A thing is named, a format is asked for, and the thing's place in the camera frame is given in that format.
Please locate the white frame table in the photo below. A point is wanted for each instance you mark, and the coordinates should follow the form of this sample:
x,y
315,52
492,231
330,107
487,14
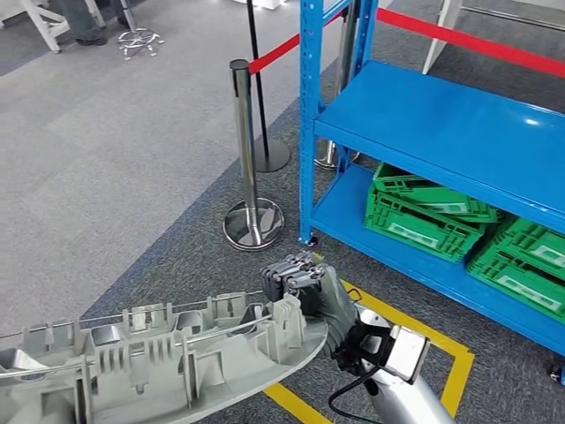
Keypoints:
x,y
44,26

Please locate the chrome stanchion post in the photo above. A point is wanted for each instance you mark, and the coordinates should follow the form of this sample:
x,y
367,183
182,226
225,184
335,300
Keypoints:
x,y
329,152
245,146

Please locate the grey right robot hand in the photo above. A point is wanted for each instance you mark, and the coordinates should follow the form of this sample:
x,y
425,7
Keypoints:
x,y
331,304

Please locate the chrome swivel chair base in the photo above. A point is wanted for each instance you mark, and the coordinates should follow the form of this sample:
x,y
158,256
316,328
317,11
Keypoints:
x,y
139,38

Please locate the blue metal shelf rack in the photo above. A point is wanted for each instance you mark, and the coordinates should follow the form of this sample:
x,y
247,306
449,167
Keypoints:
x,y
441,117

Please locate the black stanchion pole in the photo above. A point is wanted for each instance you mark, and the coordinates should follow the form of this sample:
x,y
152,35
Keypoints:
x,y
274,155

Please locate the person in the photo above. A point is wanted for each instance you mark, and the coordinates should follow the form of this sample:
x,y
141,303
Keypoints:
x,y
84,23

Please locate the green plastic crate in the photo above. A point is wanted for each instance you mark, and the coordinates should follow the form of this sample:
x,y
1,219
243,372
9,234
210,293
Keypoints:
x,y
424,190
397,228
498,278
534,240

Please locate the grey plastic wheel hubcap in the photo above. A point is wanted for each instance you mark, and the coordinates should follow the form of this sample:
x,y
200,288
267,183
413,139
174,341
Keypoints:
x,y
176,374

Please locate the red barrier belt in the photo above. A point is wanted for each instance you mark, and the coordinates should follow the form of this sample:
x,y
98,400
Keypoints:
x,y
485,48
274,55

